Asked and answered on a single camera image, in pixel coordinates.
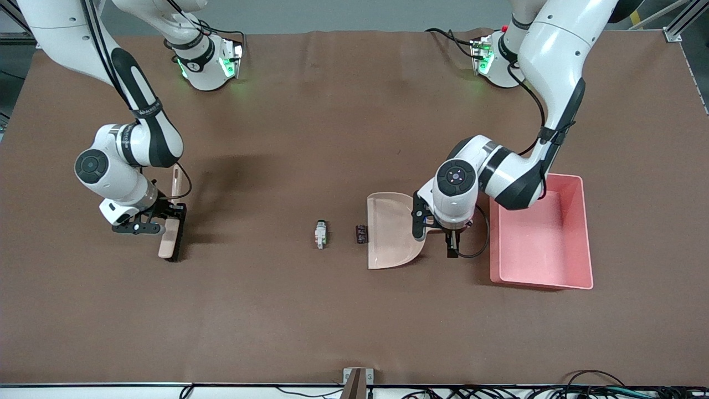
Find beige plastic dustpan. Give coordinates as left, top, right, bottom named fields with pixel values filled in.
left=367, top=192, right=473, bottom=270

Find green floor cable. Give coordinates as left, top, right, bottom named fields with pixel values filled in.
left=607, top=388, right=662, bottom=399

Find aluminium frame profile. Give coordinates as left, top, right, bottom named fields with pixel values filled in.
left=663, top=0, right=709, bottom=42
left=0, top=0, right=39, bottom=48

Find beige brush with black bristles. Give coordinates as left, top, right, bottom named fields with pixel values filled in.
left=158, top=163, right=187, bottom=262

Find black left arm base cable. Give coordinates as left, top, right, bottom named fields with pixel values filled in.
left=425, top=28, right=478, bottom=59

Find pink plastic bin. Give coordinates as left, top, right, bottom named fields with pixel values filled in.
left=489, top=173, right=594, bottom=290

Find black looped floor cable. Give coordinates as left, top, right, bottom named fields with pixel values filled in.
left=562, top=370, right=629, bottom=395

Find black right arm base cable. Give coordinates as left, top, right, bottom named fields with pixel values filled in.
left=191, top=18, right=248, bottom=59

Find metal table edge bracket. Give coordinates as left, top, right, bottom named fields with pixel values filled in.
left=343, top=367, right=374, bottom=399

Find black arm base cable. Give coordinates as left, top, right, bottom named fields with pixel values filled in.
left=425, top=28, right=478, bottom=59
left=191, top=18, right=248, bottom=59

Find brown table mat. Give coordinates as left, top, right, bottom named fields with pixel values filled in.
left=0, top=28, right=709, bottom=386

